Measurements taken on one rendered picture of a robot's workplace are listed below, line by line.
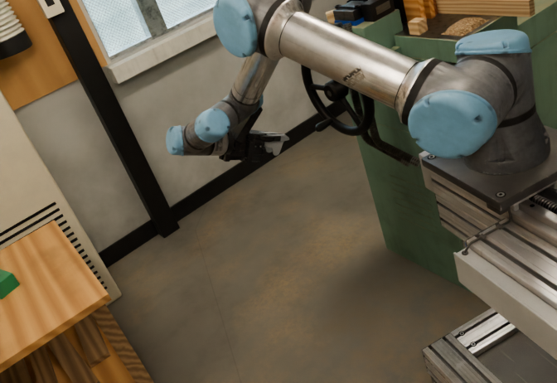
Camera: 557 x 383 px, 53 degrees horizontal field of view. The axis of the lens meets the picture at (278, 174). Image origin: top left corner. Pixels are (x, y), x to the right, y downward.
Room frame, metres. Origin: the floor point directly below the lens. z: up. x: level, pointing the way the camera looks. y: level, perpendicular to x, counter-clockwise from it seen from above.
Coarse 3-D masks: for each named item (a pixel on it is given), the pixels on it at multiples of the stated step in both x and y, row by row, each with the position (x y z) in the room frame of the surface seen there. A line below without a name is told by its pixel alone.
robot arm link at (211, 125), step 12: (216, 108) 1.30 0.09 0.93; (228, 108) 1.30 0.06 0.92; (204, 120) 1.24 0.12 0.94; (216, 120) 1.24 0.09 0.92; (228, 120) 1.26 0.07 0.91; (192, 132) 1.27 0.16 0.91; (204, 132) 1.23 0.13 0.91; (216, 132) 1.22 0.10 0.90; (228, 132) 1.29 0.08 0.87; (192, 144) 1.28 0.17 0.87; (204, 144) 1.26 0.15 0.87
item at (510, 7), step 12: (444, 0) 1.47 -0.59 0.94; (456, 0) 1.44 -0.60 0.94; (468, 0) 1.40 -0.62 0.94; (480, 0) 1.37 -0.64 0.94; (492, 0) 1.34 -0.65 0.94; (504, 0) 1.31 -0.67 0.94; (516, 0) 1.28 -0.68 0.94; (528, 0) 1.25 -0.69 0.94; (444, 12) 1.48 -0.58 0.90; (456, 12) 1.44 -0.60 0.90; (468, 12) 1.41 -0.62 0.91; (480, 12) 1.37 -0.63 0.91; (492, 12) 1.34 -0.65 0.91; (504, 12) 1.31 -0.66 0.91; (516, 12) 1.28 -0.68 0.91; (528, 12) 1.25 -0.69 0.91
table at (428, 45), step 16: (448, 16) 1.45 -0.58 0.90; (464, 16) 1.41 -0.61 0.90; (480, 16) 1.37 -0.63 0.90; (496, 16) 1.33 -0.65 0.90; (400, 32) 1.46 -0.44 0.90; (432, 32) 1.37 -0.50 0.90; (400, 48) 1.44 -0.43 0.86; (416, 48) 1.39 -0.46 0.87; (432, 48) 1.34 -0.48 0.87; (448, 48) 1.29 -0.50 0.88
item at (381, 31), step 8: (392, 16) 1.46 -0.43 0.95; (360, 24) 1.46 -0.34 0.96; (368, 24) 1.43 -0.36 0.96; (376, 24) 1.44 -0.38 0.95; (384, 24) 1.45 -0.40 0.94; (392, 24) 1.46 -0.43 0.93; (400, 24) 1.47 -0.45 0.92; (360, 32) 1.43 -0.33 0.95; (368, 32) 1.42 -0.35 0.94; (376, 32) 1.43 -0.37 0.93; (384, 32) 1.44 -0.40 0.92; (392, 32) 1.46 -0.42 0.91; (376, 40) 1.43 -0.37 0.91; (384, 40) 1.44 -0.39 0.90; (392, 40) 1.45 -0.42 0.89
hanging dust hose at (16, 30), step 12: (0, 0) 2.22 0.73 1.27; (0, 12) 2.20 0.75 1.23; (12, 12) 2.24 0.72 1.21; (0, 24) 2.19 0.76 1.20; (12, 24) 2.21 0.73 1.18; (0, 36) 2.18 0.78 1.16; (12, 36) 2.19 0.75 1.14; (24, 36) 2.23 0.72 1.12; (0, 48) 2.18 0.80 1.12; (12, 48) 2.18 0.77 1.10; (24, 48) 2.21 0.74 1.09
